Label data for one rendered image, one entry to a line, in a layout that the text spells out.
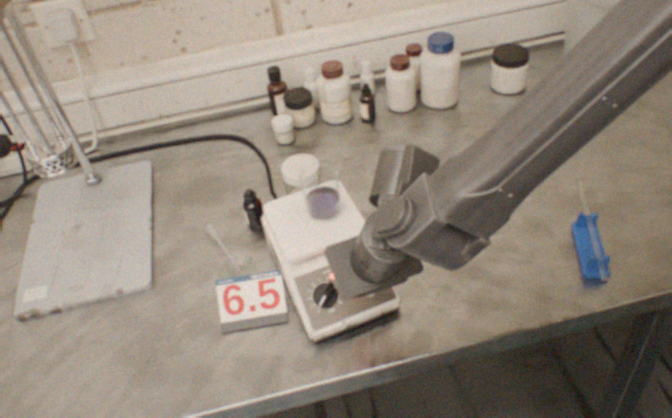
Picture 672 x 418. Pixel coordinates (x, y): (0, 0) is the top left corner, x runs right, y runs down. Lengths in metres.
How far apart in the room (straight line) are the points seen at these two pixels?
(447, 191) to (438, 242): 0.05
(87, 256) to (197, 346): 0.26
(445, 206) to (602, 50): 0.17
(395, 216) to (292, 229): 0.31
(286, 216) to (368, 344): 0.21
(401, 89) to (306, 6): 0.24
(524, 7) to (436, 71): 0.28
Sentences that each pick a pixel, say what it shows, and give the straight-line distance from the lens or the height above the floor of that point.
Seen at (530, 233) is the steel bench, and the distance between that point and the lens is 0.94.
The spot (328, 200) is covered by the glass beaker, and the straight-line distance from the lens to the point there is 0.80.
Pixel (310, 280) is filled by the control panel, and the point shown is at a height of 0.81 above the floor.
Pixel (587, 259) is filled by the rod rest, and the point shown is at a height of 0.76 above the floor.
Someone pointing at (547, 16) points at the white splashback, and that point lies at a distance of 1.35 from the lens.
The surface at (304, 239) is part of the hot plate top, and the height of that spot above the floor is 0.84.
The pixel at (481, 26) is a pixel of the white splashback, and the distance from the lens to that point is 1.29.
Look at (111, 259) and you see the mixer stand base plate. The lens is 1.00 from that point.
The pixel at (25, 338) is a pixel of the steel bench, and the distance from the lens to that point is 0.97.
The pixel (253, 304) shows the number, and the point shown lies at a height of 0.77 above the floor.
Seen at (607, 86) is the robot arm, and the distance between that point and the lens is 0.48.
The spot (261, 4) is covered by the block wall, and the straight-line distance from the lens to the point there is 1.19.
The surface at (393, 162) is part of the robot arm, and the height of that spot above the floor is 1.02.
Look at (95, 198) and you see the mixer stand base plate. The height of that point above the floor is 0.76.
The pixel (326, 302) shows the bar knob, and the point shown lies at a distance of 0.80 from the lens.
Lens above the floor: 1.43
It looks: 42 degrees down
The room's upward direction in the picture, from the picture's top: 8 degrees counter-clockwise
